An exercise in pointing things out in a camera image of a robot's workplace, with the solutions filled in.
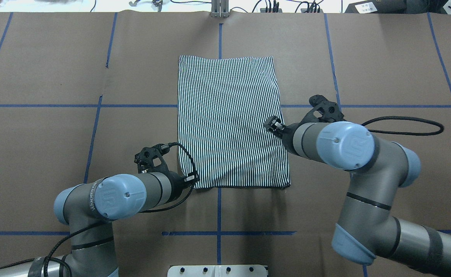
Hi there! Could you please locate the aluminium frame post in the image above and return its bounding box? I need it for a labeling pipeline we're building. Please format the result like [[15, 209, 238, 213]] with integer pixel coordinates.
[[210, 0, 230, 18]]

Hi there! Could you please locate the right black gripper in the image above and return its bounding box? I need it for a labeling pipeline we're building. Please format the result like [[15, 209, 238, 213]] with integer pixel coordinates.
[[264, 116, 297, 149]]

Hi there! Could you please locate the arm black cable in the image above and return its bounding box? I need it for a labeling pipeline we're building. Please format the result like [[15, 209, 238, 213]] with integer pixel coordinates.
[[41, 142, 200, 277], [360, 116, 444, 136]]

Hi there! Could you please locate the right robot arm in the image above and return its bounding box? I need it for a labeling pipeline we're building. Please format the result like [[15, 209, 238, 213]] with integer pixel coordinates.
[[264, 116, 451, 277]]

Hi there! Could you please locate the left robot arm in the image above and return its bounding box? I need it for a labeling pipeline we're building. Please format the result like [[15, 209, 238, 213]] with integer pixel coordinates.
[[0, 172, 199, 277]]

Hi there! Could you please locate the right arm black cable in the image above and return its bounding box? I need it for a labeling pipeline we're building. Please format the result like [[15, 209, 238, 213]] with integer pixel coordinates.
[[360, 116, 444, 136]]

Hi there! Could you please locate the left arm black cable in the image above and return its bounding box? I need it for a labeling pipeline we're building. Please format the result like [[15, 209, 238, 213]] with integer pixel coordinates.
[[41, 142, 200, 277]]

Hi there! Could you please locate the navy white striped polo shirt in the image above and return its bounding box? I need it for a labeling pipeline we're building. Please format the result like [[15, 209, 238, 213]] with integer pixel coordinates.
[[177, 55, 291, 189]]

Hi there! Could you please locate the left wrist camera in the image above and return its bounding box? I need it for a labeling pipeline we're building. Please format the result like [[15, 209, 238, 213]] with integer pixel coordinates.
[[134, 144, 171, 174]]

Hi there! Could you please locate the black box with label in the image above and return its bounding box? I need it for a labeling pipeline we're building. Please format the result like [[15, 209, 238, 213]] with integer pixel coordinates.
[[343, 0, 407, 14]]

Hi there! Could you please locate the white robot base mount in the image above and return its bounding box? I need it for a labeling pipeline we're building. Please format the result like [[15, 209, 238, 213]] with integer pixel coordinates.
[[167, 264, 269, 277]]

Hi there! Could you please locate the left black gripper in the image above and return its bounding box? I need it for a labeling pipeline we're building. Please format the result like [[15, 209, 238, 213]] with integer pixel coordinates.
[[171, 172, 200, 195]]

